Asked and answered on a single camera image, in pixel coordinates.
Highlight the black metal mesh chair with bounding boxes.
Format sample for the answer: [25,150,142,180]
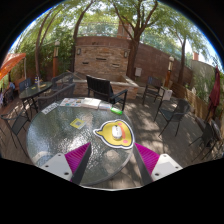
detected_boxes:
[0,109,32,148]
[153,98,192,138]
[189,121,216,163]

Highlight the blue-grey chair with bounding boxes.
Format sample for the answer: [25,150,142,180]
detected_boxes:
[18,78,33,93]

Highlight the large tree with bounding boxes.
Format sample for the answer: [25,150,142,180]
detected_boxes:
[111,0,161,81]

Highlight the orange parasol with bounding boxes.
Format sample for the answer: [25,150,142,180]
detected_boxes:
[0,52,27,81]

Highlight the dark slatted chair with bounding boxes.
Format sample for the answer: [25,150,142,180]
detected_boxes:
[142,75,167,107]

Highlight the yellow duck-shaped mouse pad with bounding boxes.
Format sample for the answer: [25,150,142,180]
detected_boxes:
[93,119,136,150]

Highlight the person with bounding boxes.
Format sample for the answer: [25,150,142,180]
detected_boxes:
[7,81,17,93]

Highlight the small pale blue book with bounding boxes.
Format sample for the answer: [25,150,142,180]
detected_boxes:
[98,102,113,111]

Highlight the black slatted chair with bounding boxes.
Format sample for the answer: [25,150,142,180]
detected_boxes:
[85,74,129,112]

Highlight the wooden lamp post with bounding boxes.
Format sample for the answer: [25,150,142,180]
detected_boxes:
[52,40,61,79]
[164,55,175,89]

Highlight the white licence plate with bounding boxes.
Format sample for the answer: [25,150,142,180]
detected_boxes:
[41,102,61,115]

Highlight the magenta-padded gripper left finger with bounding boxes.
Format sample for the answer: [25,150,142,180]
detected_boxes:
[39,142,93,185]

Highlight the closed red parasol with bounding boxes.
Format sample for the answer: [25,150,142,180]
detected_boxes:
[204,65,222,123]

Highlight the grey wicker chair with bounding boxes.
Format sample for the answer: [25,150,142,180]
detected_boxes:
[37,83,76,113]
[50,71,75,91]

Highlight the small green bar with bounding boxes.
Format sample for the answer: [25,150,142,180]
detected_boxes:
[110,106,124,116]

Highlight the white computer mouse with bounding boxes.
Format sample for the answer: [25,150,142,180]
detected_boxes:
[111,124,124,140]

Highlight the yellow square code card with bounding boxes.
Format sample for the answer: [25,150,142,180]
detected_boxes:
[69,117,87,130]

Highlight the thick white book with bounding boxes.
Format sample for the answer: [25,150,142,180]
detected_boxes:
[80,97,102,110]

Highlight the dark patio table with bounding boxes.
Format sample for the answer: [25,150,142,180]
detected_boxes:
[18,81,53,113]

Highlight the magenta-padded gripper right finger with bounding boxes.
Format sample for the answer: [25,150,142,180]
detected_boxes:
[133,142,184,186]

